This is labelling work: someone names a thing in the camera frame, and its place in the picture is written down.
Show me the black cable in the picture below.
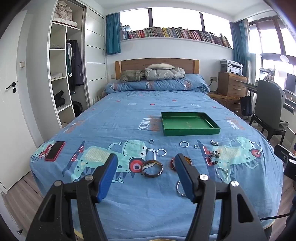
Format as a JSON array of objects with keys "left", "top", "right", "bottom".
[{"left": 259, "top": 214, "right": 289, "bottom": 220}]

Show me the wooden drawer chest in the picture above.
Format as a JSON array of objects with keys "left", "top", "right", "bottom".
[{"left": 218, "top": 71, "right": 248, "bottom": 98}]

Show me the white wardrobe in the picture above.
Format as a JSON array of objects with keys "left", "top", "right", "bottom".
[{"left": 47, "top": 0, "right": 108, "bottom": 129}]

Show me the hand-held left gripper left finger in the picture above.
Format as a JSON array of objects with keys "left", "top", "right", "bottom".
[{"left": 25, "top": 153, "right": 119, "bottom": 241}]

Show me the row of books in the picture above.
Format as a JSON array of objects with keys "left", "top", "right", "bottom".
[{"left": 120, "top": 24, "right": 232, "bottom": 49}]

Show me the black shelf bag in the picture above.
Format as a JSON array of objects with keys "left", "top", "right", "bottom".
[{"left": 54, "top": 90, "right": 65, "bottom": 108}]

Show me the blue pillow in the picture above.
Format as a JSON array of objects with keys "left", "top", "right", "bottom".
[{"left": 105, "top": 74, "right": 210, "bottom": 93}]

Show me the brown fleece garment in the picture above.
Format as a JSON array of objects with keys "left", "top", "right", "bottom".
[{"left": 120, "top": 70, "right": 146, "bottom": 83}]

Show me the white door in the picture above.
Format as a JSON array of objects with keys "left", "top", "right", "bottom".
[{"left": 0, "top": 10, "right": 44, "bottom": 190}]

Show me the white pearl bracelet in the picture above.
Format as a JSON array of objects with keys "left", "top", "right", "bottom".
[{"left": 216, "top": 167, "right": 230, "bottom": 183}]

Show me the grey chair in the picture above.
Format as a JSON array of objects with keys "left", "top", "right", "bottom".
[{"left": 248, "top": 79, "right": 289, "bottom": 144}]

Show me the wooden nightstand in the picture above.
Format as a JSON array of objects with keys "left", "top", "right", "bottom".
[{"left": 208, "top": 91, "right": 243, "bottom": 116}]

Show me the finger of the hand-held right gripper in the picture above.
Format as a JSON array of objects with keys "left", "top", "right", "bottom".
[{"left": 274, "top": 144, "right": 296, "bottom": 163}]

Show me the hanging dark jacket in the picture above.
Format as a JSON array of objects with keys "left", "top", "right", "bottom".
[{"left": 66, "top": 39, "right": 84, "bottom": 94}]

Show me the green tray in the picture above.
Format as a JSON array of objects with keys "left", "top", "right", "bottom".
[{"left": 161, "top": 112, "right": 221, "bottom": 137}]

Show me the computer monitor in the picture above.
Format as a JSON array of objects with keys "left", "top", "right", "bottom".
[{"left": 285, "top": 73, "right": 296, "bottom": 93}]

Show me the long teal curtain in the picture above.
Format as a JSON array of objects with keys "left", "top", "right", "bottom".
[{"left": 229, "top": 20, "right": 251, "bottom": 77}]

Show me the wooden headboard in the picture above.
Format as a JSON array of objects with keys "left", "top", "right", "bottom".
[{"left": 115, "top": 59, "right": 200, "bottom": 80}]

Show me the black round bag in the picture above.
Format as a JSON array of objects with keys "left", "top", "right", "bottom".
[{"left": 72, "top": 100, "right": 83, "bottom": 116}]

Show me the black hanging bag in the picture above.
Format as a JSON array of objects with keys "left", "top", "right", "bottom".
[{"left": 240, "top": 95, "right": 253, "bottom": 117}]

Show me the plain silver bangle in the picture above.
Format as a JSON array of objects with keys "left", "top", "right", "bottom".
[{"left": 176, "top": 179, "right": 187, "bottom": 197}]

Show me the grey down jacket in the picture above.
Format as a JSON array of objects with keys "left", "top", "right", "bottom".
[{"left": 144, "top": 63, "right": 186, "bottom": 81}]

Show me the blue printed bedsheet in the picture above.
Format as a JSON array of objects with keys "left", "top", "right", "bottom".
[{"left": 30, "top": 89, "right": 284, "bottom": 234}]

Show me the short teal curtain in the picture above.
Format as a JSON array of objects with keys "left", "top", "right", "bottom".
[{"left": 106, "top": 13, "right": 121, "bottom": 55}]

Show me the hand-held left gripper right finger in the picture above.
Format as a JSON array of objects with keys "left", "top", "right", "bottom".
[{"left": 174, "top": 153, "right": 271, "bottom": 241}]

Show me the black and white bead bracelet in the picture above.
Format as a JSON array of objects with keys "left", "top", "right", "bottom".
[{"left": 207, "top": 149, "right": 221, "bottom": 166}]

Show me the white printer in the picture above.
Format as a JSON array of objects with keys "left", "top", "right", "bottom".
[{"left": 220, "top": 59, "right": 244, "bottom": 75}]

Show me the red smartphone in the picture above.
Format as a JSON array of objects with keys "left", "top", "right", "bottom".
[{"left": 45, "top": 141, "right": 65, "bottom": 162}]

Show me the dark brown bangle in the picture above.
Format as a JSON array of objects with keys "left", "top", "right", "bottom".
[{"left": 142, "top": 160, "right": 164, "bottom": 178}]

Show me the bedding bundle on wardrobe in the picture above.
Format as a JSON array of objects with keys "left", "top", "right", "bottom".
[{"left": 53, "top": 1, "right": 78, "bottom": 28}]

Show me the glass desk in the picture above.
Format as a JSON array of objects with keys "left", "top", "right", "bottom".
[{"left": 245, "top": 81, "right": 296, "bottom": 114}]

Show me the amber bangle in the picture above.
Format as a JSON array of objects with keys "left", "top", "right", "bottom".
[{"left": 171, "top": 156, "right": 192, "bottom": 173}]

